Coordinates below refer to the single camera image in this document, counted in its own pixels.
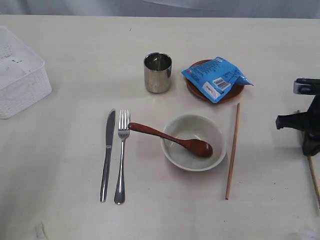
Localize silver fork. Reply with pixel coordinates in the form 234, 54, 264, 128
114, 109, 130, 205

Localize brown wooden chopsticks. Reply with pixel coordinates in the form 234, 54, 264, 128
225, 103, 241, 200

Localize speckled grey ceramic bowl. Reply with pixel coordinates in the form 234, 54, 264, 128
161, 114, 227, 172

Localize brown plate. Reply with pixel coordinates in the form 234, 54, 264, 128
184, 59, 245, 104

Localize white perforated plastic basket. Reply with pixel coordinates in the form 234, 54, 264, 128
0, 26, 52, 120

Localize blue snack packet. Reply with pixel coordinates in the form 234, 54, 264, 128
181, 56, 252, 104

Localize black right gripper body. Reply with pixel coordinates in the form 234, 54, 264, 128
275, 95, 320, 139

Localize silver table knife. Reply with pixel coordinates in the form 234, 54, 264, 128
99, 108, 116, 203

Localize brown wooden spoon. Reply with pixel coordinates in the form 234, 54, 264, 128
128, 122, 213, 158

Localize steel cup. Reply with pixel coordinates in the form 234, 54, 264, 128
143, 52, 173, 94

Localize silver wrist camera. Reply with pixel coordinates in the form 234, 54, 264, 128
293, 78, 320, 96

